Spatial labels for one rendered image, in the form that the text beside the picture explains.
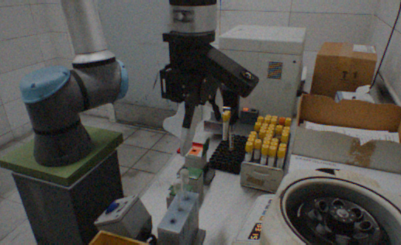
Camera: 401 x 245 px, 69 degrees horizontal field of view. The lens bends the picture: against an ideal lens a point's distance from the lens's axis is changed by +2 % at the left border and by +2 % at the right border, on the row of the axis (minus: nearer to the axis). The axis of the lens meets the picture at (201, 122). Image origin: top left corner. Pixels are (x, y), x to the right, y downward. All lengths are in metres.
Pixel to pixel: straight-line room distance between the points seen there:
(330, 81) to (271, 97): 0.42
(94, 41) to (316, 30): 1.75
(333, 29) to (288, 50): 1.33
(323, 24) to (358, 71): 0.97
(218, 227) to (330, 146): 0.33
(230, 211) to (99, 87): 0.46
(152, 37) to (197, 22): 2.14
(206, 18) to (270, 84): 0.59
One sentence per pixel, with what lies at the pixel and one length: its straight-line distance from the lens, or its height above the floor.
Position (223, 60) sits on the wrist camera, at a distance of 0.48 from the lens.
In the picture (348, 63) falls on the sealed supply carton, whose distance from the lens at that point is 1.36.
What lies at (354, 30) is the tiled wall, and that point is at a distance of 2.30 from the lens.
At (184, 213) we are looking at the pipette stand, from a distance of 0.53.
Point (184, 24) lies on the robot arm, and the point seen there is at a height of 1.28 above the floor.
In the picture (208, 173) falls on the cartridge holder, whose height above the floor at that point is 0.89.
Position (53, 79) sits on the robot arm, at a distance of 0.78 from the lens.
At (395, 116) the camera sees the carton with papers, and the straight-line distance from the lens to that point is 1.00.
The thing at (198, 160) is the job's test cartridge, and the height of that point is 0.94.
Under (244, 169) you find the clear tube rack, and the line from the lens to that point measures 0.72.
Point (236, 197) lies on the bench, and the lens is 0.72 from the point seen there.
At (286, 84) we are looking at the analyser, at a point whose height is 1.03.
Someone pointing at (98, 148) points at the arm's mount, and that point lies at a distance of 0.88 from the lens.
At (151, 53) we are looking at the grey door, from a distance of 2.63.
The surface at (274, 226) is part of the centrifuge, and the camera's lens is 0.50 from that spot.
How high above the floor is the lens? 1.34
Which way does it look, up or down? 26 degrees down
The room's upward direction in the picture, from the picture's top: straight up
